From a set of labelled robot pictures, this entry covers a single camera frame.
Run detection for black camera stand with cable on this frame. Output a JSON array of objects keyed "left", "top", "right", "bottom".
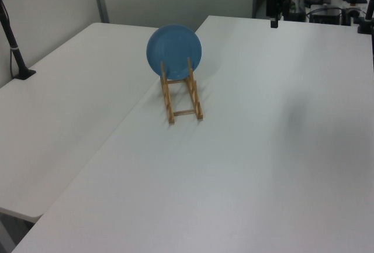
[{"left": 0, "top": 0, "right": 37, "bottom": 81}]

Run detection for blue round plate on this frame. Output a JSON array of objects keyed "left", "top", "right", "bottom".
[{"left": 146, "top": 23, "right": 203, "bottom": 81}]

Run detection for black camera stand clamp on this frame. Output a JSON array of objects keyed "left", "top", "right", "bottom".
[{"left": 356, "top": 0, "right": 374, "bottom": 34}]

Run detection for wooden plate rack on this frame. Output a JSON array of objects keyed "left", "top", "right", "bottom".
[{"left": 160, "top": 57, "right": 205, "bottom": 124}]

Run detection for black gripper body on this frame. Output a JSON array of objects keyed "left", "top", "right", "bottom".
[{"left": 266, "top": 0, "right": 294, "bottom": 20}]

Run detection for black electronics box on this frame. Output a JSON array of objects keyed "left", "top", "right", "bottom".
[{"left": 309, "top": 7, "right": 343, "bottom": 26}]

